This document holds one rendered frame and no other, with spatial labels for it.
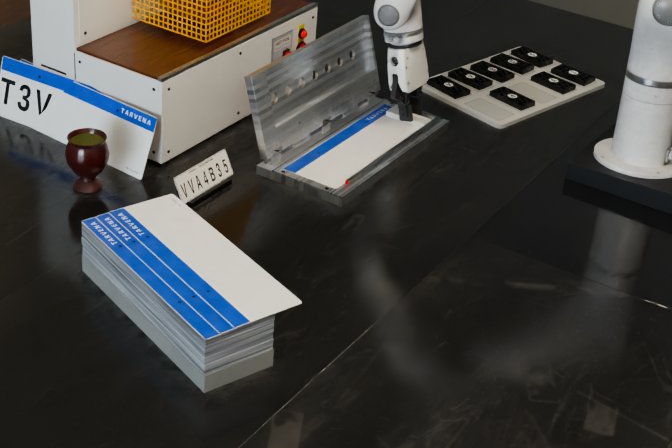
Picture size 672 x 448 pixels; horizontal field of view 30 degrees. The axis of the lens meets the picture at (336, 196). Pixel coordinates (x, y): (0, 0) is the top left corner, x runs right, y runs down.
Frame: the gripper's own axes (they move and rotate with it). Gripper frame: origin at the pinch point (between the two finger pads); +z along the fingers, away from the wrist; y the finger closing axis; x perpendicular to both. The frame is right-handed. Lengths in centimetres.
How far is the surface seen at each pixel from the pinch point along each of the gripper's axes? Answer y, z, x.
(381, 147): -15.2, 3.1, -1.5
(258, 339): -90, 4, -25
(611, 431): -69, 21, -74
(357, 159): -23.1, 2.9, -0.5
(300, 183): -38.5, 2.5, 3.2
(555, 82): 41.2, 6.0, -15.8
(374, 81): 3.4, -4.3, 10.9
